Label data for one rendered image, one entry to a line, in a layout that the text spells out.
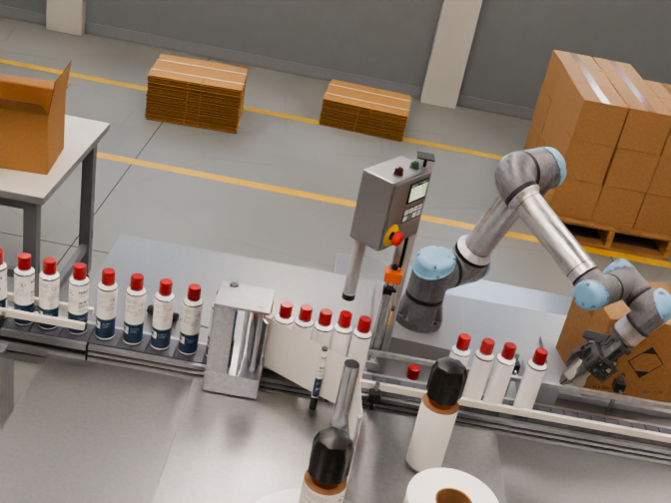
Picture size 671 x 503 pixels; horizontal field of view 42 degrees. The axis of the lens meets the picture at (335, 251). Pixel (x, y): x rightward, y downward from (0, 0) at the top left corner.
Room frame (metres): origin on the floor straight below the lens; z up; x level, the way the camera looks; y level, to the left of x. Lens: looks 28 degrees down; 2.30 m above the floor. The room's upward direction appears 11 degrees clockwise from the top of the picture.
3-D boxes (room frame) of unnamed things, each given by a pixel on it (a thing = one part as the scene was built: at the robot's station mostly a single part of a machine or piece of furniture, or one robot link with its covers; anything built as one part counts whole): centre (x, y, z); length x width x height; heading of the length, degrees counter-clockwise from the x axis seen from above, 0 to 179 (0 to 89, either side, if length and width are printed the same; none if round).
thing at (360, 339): (1.95, -0.11, 0.98); 0.05 x 0.05 x 0.20
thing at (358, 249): (2.05, -0.06, 1.18); 0.04 x 0.04 x 0.21
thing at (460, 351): (1.96, -0.38, 0.98); 0.05 x 0.05 x 0.20
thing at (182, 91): (5.93, 1.18, 0.16); 0.64 x 0.53 x 0.31; 96
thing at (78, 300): (1.93, 0.64, 0.98); 0.05 x 0.05 x 0.20
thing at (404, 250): (2.10, -0.18, 1.16); 0.04 x 0.04 x 0.67; 2
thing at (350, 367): (1.76, -0.09, 0.97); 0.05 x 0.05 x 0.19
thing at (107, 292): (1.93, 0.56, 0.98); 0.05 x 0.05 x 0.20
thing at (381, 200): (2.03, -0.11, 1.38); 0.17 x 0.10 x 0.19; 147
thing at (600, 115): (5.63, -1.63, 0.45); 1.20 x 0.83 x 0.89; 3
